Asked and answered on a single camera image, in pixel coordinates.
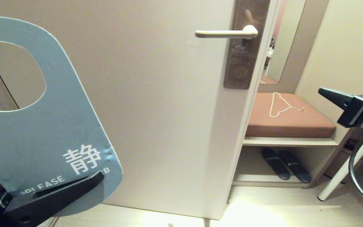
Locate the brown mirror frame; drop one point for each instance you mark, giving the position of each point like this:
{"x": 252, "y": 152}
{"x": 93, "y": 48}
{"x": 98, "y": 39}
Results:
{"x": 310, "y": 31}

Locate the white table leg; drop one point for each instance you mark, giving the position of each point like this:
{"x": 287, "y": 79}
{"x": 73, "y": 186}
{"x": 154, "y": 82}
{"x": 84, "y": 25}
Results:
{"x": 339, "y": 176}

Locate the brown seat cushion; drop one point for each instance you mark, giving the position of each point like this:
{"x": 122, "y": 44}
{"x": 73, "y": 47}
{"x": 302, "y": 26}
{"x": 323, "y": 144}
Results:
{"x": 295, "y": 123}

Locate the black slipper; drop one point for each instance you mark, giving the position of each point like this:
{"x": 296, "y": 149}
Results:
{"x": 295, "y": 167}
{"x": 276, "y": 165}

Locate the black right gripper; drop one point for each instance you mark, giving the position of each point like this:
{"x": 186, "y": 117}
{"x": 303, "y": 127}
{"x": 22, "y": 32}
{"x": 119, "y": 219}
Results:
{"x": 354, "y": 112}

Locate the beige door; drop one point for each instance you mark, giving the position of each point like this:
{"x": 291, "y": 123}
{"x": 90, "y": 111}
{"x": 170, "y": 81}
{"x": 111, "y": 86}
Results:
{"x": 153, "y": 110}

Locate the grey do-not-disturb door sign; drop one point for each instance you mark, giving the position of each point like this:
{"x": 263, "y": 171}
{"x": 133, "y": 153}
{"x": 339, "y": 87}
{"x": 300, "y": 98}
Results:
{"x": 43, "y": 132}

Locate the wall mirror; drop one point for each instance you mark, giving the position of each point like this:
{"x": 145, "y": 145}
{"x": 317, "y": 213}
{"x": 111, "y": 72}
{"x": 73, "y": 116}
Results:
{"x": 287, "y": 37}

